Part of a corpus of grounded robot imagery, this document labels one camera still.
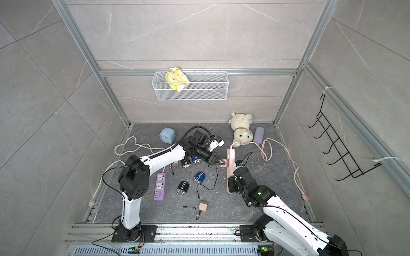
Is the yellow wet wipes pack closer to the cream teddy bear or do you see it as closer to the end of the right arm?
the cream teddy bear

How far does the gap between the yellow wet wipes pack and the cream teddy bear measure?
0.44 metres

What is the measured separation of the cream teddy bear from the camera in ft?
3.47

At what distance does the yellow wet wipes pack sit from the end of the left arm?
0.31m

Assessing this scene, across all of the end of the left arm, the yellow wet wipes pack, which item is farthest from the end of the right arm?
the yellow wet wipes pack

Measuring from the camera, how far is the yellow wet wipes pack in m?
0.87
